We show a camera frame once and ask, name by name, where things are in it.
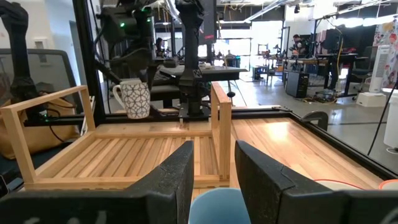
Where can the tan bag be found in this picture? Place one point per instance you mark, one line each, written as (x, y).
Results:
(37, 137)

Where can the white mug blue floral pattern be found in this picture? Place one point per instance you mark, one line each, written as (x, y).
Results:
(135, 99)

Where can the black draped stand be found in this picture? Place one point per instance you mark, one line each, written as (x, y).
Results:
(17, 46)

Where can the black office chair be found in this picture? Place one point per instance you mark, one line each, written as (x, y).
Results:
(362, 62)

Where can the white mug grey diamond pattern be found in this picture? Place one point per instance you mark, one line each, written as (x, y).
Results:
(339, 186)

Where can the black monitor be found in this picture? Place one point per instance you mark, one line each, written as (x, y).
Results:
(210, 18)

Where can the grey mesh office chair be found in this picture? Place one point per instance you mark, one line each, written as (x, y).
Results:
(53, 71)

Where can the white cylinder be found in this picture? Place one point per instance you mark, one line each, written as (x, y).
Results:
(392, 124)

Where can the black computer tower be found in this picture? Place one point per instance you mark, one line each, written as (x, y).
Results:
(297, 84)

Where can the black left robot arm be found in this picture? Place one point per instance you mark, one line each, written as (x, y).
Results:
(190, 62)

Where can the plain blue mug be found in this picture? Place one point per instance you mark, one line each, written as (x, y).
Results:
(217, 208)

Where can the black aluminium upright post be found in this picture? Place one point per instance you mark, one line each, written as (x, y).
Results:
(88, 62)

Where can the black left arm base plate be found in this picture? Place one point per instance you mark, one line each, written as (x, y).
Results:
(186, 115)

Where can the wooden slatted tray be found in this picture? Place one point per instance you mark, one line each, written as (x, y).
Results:
(124, 155)

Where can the white tower fan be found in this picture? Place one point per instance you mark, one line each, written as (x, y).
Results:
(380, 68)

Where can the black table clamp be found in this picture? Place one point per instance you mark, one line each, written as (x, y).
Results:
(315, 118)

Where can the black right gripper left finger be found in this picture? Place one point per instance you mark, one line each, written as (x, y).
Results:
(168, 193)

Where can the person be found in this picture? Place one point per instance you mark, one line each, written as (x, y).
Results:
(159, 46)
(299, 43)

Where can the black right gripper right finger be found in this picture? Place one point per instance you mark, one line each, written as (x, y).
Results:
(264, 193)

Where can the black desk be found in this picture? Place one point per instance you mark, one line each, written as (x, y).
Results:
(217, 73)
(342, 57)

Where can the floral curtain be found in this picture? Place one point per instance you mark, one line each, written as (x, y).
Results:
(390, 40)

